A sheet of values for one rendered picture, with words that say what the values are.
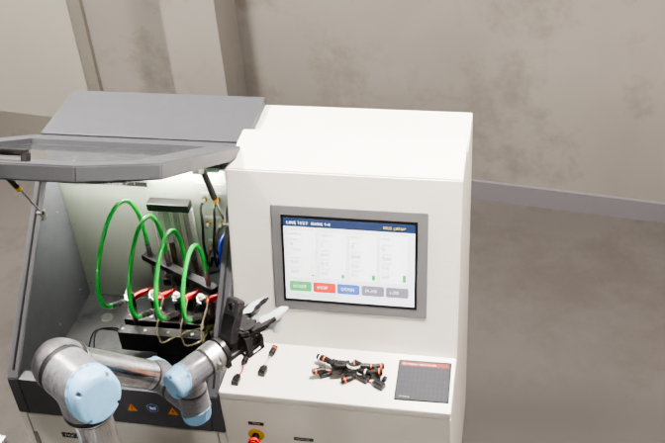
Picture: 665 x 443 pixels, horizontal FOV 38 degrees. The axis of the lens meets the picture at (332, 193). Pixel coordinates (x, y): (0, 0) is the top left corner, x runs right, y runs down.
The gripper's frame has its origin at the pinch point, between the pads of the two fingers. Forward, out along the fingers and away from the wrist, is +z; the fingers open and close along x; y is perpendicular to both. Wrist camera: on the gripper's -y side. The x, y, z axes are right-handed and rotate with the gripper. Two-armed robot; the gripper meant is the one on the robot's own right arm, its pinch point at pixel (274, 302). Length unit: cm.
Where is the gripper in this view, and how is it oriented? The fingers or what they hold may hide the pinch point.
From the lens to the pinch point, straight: 249.1
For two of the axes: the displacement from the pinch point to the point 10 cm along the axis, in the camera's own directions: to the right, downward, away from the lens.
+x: 7.2, 2.5, -6.5
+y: 1.6, 8.5, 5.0
